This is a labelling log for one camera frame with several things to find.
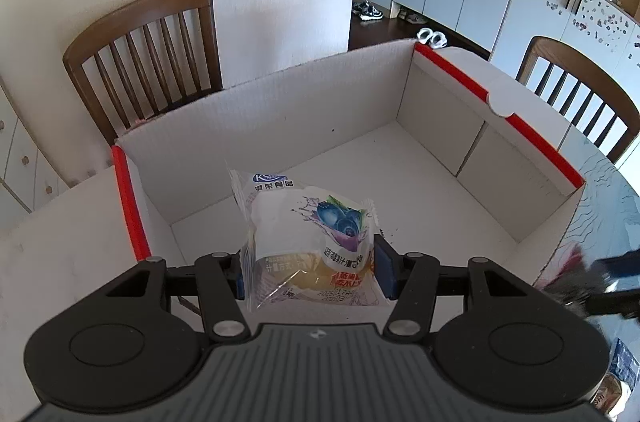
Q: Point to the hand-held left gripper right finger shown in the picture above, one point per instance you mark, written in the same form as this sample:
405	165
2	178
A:
385	269

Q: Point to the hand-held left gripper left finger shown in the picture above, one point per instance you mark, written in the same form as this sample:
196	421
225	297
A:
239	278

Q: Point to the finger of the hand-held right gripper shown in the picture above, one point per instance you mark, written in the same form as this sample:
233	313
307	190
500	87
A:
612	303
620	265

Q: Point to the red and dark packet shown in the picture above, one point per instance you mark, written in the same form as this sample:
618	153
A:
567	272

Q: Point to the blueberry bread packet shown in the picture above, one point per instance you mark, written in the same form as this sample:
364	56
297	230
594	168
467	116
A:
305	222

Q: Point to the white cardboard box red edges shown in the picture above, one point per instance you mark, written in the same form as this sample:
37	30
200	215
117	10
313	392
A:
325	112

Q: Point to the blue snack packet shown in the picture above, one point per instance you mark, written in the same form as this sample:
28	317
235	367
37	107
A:
625	367

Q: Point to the brown wooden chair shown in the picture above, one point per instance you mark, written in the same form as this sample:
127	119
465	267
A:
550	47
140	7

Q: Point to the white slipper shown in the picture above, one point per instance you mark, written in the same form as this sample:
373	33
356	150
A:
425	35
439	39

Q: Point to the pair of grey shoes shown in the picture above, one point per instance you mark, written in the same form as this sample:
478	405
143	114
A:
413	18

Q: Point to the white cabinet with stickers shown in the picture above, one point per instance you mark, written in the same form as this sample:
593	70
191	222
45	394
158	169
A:
545	22

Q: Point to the dark sneaker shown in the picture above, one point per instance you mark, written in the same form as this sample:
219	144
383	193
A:
360	7
374	14

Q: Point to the white drawer cabinet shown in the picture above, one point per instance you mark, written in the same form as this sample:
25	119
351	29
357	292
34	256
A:
20	142

